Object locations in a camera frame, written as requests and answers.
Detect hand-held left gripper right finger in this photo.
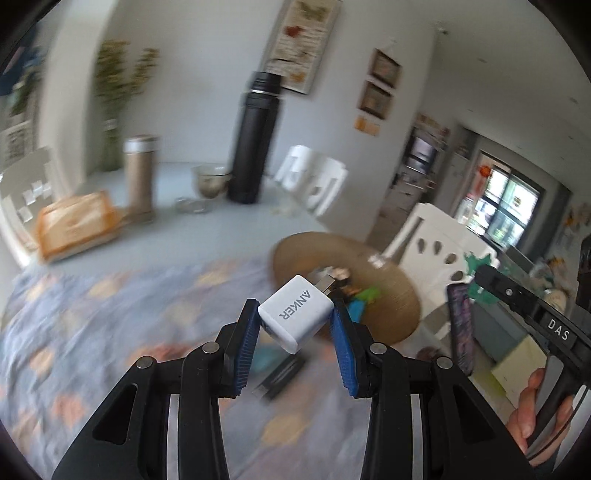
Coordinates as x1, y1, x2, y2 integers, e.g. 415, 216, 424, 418
330, 307, 536, 480

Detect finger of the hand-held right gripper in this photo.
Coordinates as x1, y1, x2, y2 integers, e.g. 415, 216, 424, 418
475, 264, 541, 319

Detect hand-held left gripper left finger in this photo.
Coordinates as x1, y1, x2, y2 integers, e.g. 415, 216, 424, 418
51, 298, 260, 480

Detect green translucent flame toy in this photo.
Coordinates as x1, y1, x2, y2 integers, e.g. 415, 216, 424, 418
464, 251, 502, 305

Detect white charger plug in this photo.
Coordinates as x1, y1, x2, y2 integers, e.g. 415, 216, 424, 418
257, 274, 337, 355

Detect amber ribbed glass bowl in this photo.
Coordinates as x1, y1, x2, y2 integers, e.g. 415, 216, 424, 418
269, 232, 422, 344

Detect person's right hand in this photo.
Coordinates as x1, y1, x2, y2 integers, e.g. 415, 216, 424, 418
505, 368, 550, 457

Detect blue translucent flame toy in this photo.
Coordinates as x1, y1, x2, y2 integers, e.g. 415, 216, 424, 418
253, 346, 280, 376

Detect black rectangular device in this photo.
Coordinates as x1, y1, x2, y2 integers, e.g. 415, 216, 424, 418
252, 353, 306, 400

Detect dark smartphone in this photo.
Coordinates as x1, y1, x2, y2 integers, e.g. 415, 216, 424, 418
445, 282, 476, 376

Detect dark framed window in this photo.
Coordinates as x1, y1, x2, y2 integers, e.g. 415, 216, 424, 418
455, 150, 541, 245

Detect printed leaf tablecloth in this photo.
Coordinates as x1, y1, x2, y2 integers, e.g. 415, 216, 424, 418
0, 258, 462, 480

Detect small glass dish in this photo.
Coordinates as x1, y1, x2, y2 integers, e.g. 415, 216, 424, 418
175, 196, 213, 215

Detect olive glass cup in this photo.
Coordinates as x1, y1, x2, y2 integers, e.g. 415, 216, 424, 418
191, 164, 233, 200

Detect cluttered display cabinet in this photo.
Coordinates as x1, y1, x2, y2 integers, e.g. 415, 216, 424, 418
402, 113, 451, 178

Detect gold thermos flask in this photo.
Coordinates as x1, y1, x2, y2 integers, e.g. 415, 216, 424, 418
123, 135, 158, 224

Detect orange tissue pack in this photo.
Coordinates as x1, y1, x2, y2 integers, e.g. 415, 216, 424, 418
36, 191, 123, 264

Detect tall black thermos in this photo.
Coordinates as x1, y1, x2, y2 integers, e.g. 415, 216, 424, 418
227, 71, 282, 205

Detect yellow hanging tassels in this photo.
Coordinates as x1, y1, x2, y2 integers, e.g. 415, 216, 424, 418
355, 115, 382, 137

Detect small framed picture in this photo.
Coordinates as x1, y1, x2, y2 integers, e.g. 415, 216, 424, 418
370, 48, 403, 89
359, 80, 393, 121

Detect dried flower bouquet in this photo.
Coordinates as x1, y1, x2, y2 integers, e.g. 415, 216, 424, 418
95, 41, 160, 121

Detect white carved shelf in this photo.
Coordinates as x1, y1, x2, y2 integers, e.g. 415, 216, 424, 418
0, 117, 33, 162

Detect blue cloth cover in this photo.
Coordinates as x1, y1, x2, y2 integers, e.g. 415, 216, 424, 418
0, 44, 44, 97

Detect floral wall scroll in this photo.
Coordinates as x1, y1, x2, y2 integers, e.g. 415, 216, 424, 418
261, 0, 342, 95

